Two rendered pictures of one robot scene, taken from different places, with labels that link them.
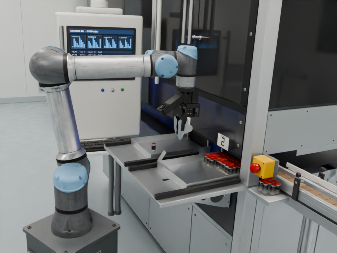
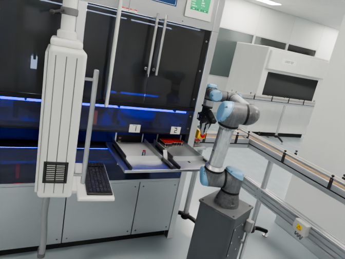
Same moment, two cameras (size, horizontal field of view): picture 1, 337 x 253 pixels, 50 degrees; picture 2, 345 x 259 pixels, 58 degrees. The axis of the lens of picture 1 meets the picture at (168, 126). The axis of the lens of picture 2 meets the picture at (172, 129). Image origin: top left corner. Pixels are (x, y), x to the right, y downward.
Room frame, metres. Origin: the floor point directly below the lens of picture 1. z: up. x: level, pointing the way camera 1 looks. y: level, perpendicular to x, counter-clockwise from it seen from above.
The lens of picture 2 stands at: (1.62, 2.08, 1.68)
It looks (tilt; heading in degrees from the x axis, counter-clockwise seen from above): 16 degrees down; 269
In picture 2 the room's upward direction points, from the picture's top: 11 degrees clockwise
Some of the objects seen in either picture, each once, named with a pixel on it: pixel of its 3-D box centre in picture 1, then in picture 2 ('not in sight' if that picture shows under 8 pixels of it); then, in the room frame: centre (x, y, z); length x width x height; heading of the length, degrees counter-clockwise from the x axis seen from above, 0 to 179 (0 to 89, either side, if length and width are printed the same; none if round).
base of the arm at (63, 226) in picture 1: (71, 214); (228, 196); (1.16, 0.34, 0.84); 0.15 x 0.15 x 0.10
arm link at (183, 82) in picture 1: (185, 81); (208, 103); (1.36, -0.06, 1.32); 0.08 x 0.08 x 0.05
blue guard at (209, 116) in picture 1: (149, 90); (64, 114); (2.28, 0.14, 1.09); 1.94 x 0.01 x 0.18; 28
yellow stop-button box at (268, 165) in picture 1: (264, 166); (199, 133); (1.33, -0.39, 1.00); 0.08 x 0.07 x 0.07; 118
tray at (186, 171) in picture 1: (203, 169); (177, 149); (1.50, -0.17, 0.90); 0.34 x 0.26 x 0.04; 119
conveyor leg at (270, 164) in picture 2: not in sight; (260, 196); (0.63, -0.56, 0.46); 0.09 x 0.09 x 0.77; 28
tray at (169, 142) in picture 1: (170, 144); (136, 148); (1.80, -0.01, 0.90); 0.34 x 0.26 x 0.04; 118
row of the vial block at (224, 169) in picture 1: (219, 164); (172, 144); (1.54, -0.25, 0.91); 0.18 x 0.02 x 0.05; 29
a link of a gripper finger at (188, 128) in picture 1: (185, 129); (204, 128); (1.35, -0.07, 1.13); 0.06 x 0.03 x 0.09; 118
